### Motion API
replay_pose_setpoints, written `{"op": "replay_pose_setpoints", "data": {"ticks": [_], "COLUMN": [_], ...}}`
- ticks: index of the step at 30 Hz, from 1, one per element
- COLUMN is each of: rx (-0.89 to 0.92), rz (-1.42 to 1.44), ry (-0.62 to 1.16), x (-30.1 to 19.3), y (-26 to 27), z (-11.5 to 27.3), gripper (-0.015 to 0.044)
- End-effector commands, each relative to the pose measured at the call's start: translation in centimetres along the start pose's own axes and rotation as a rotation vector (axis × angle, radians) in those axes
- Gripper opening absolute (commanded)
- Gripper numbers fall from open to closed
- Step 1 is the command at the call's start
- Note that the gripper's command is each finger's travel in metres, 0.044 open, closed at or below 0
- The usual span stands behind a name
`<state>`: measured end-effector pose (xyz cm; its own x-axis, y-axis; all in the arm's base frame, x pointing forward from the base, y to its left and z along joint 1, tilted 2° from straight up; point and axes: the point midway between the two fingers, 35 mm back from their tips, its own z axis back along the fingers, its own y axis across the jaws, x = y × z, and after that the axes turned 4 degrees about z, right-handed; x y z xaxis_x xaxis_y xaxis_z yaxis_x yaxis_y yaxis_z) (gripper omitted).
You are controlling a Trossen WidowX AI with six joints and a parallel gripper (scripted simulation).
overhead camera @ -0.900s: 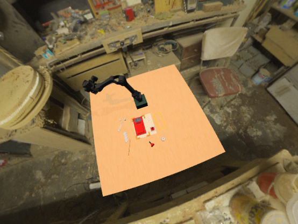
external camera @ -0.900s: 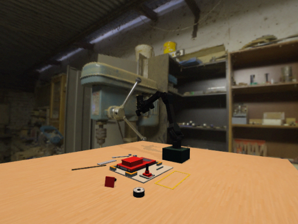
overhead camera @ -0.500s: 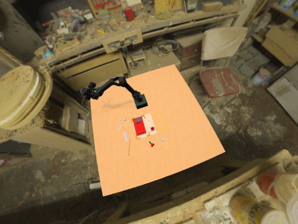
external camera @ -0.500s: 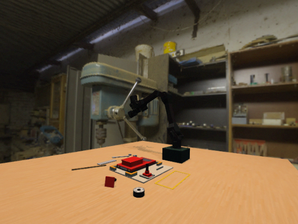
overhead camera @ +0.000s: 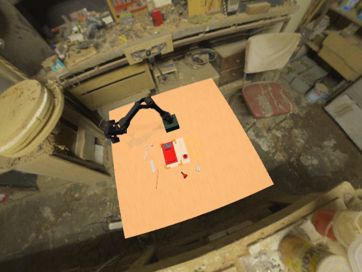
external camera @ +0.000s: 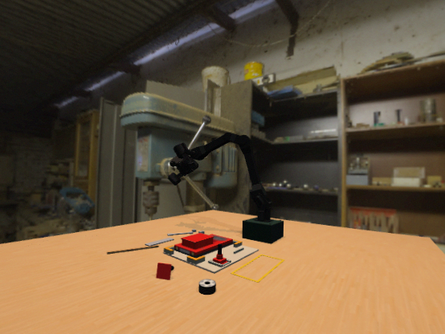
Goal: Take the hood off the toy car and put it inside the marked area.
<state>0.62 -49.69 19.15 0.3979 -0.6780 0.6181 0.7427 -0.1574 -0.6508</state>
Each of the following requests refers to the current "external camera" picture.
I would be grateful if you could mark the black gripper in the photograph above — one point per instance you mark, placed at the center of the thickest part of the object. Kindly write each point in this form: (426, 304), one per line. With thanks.
(175, 179)

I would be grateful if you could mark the black toy tyre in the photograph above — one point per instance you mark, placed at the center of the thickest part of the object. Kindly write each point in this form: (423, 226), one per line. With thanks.
(207, 286)

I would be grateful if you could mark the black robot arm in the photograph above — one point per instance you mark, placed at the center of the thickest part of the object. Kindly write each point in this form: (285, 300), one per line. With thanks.
(257, 192)

